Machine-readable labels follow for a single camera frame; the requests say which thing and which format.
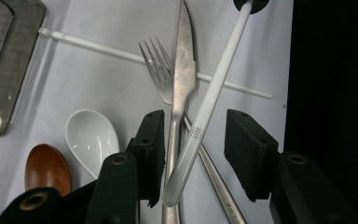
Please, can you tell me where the brown wooden spoon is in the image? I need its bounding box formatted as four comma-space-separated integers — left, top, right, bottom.
23, 143, 73, 198

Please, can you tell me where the steel fork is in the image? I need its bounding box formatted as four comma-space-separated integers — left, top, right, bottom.
138, 36, 249, 224

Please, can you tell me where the white chopstick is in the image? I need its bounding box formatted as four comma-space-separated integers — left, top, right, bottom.
37, 27, 273, 100
162, 0, 255, 208

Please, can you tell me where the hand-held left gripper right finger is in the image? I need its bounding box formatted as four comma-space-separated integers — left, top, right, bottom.
224, 108, 358, 224

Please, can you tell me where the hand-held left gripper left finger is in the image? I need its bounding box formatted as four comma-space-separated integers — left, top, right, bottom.
85, 109, 166, 224

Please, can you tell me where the steel knife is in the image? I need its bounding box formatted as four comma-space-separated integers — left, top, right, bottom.
161, 0, 198, 224

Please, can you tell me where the grey transparent plastic bin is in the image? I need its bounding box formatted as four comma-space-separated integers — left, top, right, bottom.
0, 0, 47, 136

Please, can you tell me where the white ceramic spoon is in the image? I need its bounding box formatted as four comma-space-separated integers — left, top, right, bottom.
64, 108, 121, 180

